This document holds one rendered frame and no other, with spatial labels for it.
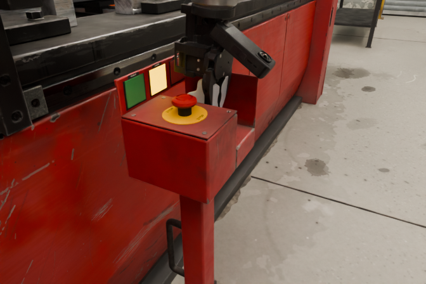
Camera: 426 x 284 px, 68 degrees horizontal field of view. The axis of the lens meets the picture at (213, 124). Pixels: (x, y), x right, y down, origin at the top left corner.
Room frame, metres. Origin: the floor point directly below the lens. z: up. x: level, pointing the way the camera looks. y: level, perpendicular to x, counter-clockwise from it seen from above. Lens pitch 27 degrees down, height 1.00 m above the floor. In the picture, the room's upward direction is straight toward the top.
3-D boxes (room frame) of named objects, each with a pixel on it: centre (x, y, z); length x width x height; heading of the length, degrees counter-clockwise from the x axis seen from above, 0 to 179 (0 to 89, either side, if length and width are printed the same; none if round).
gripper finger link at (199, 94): (0.54, 0.02, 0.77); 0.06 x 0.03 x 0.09; 63
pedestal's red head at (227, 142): (0.50, 0.03, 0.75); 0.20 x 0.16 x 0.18; 153
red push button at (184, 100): (0.46, 0.04, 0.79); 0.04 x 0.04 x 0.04
